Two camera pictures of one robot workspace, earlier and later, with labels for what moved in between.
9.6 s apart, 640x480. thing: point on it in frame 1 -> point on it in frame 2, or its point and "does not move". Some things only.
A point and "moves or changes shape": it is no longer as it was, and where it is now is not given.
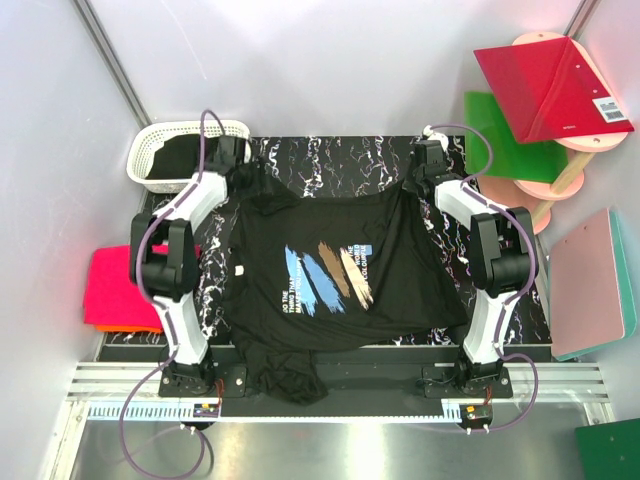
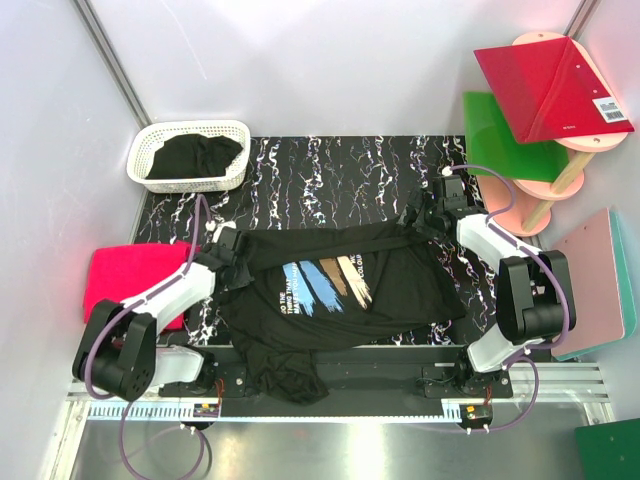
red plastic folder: x=549 y=91 does not move
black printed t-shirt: x=310 y=278 moves or changes shape
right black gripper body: x=413 y=183 -> x=420 y=215
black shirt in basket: x=178 y=158 does not move
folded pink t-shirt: x=110 y=297 does not move
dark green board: x=610 y=451 does not move
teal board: x=625 y=286 does not move
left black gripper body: x=244 y=175 -> x=236 y=270
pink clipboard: x=585 y=303 does not move
